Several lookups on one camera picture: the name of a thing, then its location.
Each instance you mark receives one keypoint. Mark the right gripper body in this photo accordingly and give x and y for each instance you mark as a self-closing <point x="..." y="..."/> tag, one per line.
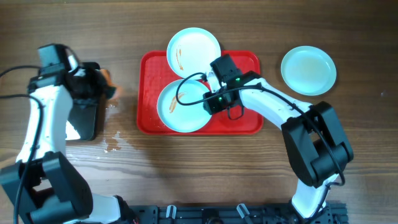
<point x="208" y="106"/>

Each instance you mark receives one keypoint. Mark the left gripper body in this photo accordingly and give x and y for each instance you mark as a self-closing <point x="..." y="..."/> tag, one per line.
<point x="101" y="84"/>

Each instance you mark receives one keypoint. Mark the light blue plate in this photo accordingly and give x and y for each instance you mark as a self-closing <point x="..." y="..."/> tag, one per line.
<point x="308" y="70"/>
<point x="191" y="50"/>
<point x="180" y="118"/>

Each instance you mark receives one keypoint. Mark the green and orange sponge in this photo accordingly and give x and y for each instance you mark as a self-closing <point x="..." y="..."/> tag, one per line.
<point x="112" y="91"/>

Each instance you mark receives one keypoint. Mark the black rectangular water tray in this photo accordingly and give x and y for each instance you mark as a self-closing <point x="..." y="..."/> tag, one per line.
<point x="82" y="123"/>

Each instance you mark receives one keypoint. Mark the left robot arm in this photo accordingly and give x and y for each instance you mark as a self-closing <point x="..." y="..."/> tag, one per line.
<point x="43" y="185"/>

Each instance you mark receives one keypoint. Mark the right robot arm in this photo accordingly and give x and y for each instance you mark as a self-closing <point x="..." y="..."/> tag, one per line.
<point x="317" y="146"/>

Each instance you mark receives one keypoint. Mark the red plastic tray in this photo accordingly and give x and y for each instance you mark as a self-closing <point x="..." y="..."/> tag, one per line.
<point x="155" y="74"/>

